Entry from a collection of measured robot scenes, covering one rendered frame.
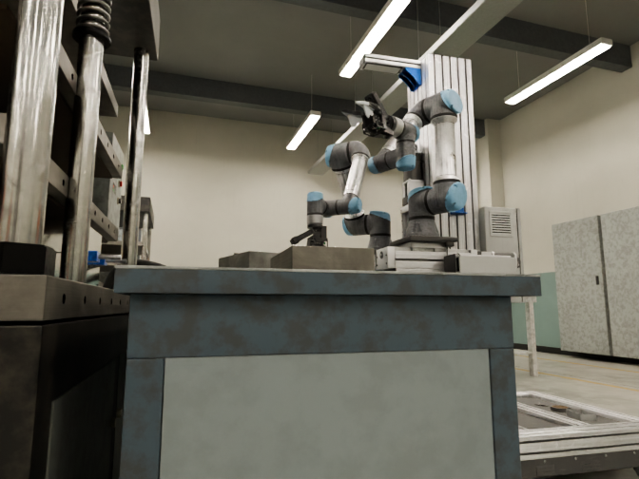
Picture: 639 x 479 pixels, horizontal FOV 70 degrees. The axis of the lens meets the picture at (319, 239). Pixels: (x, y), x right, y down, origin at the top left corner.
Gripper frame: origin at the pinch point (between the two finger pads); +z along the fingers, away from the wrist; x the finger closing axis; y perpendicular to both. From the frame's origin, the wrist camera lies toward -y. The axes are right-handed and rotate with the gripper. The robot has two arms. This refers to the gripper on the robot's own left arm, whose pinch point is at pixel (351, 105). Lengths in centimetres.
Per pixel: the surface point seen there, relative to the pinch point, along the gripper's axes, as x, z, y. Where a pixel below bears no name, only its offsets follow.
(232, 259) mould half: 27, 35, 53
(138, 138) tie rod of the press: 70, 51, -5
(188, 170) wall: 629, -227, -264
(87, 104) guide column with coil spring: 6, 85, 23
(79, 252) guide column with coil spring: 11, 84, 58
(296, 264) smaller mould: -32, 56, 68
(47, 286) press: -32, 97, 73
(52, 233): 23, 87, 50
